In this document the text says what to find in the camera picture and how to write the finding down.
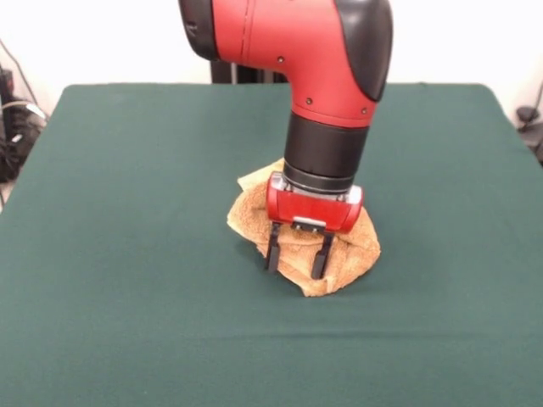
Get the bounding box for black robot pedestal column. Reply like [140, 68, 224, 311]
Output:
[210, 59, 294, 85]

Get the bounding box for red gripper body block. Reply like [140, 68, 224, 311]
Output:
[266, 171, 364, 234]

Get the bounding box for dark green table cloth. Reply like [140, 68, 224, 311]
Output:
[0, 82, 543, 407]

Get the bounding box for tan terry towel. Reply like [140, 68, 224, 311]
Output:
[224, 156, 382, 298]

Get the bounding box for grey tripod base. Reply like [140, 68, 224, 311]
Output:
[516, 105, 543, 166]

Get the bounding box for tangled black cables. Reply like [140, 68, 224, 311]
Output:
[0, 98, 47, 184]

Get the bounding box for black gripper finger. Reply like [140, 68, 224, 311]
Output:
[311, 231, 335, 280]
[265, 220, 282, 272]

